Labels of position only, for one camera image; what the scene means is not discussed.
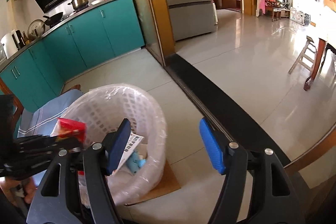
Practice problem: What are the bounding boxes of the red snack packet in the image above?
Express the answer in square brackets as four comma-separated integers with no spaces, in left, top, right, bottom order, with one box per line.
[50,118,87,149]

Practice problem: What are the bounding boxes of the pink hanging cloth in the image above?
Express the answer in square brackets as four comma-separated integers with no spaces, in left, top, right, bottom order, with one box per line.
[256,0,266,16]

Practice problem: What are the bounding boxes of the white kettle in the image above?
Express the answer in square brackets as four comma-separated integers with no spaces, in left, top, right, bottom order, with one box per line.
[0,32,18,59]

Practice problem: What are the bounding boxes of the wooden armchairs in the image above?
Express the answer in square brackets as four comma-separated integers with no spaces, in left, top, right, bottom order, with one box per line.
[265,0,290,21]

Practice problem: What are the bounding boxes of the white plastic mesh basket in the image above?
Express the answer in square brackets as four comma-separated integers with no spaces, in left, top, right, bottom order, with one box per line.
[54,84,168,206]

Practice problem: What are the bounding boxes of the stainless steel pot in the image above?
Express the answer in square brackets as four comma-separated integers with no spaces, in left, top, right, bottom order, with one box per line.
[68,0,91,10]

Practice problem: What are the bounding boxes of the carved wooden chair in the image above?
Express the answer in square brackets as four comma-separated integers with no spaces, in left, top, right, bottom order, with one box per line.
[0,77,82,135]

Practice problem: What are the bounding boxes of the flat brown cardboard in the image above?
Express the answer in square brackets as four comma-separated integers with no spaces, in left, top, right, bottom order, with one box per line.
[125,158,181,206]

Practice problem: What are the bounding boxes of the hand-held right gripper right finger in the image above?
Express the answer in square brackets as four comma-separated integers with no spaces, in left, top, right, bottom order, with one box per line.
[199,117,305,224]

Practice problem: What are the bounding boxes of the blue striped seat cushion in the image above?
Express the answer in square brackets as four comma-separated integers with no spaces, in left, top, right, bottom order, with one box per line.
[14,89,84,140]

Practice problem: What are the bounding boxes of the person's left hand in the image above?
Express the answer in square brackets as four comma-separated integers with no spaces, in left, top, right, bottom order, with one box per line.
[4,177,36,205]

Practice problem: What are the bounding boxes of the white blue printed packet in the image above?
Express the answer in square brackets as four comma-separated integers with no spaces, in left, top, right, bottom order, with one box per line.
[115,132,145,174]

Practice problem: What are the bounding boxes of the teal base cabinets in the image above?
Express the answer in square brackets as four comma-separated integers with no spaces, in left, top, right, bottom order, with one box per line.
[0,0,146,113]

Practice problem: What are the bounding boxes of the blue face mask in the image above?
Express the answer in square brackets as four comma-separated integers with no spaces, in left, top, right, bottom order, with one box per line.
[127,151,147,174]

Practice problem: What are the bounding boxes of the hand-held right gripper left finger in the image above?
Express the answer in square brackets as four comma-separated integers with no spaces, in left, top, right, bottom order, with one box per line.
[26,118,131,224]

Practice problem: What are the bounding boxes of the wood framed glass sliding door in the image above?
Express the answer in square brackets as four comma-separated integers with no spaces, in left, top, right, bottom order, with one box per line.
[114,0,176,67]

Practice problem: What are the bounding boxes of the black door threshold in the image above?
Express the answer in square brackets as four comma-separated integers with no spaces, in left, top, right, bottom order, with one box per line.
[164,53,292,167]

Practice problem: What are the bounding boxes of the wooden stool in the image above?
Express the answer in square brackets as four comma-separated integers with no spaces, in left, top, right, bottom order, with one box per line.
[288,35,317,75]

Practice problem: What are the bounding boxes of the white fence panels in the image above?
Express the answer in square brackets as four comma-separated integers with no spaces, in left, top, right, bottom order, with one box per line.
[290,7,311,26]

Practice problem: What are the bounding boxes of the round steel pot lid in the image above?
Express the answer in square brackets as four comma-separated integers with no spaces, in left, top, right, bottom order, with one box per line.
[28,19,45,39]

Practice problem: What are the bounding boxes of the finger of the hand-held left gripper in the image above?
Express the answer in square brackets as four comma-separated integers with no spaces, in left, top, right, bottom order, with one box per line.
[14,135,79,147]
[5,147,82,177]

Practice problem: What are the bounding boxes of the dark bottles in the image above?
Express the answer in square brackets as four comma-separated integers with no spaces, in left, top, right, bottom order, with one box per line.
[16,30,28,50]

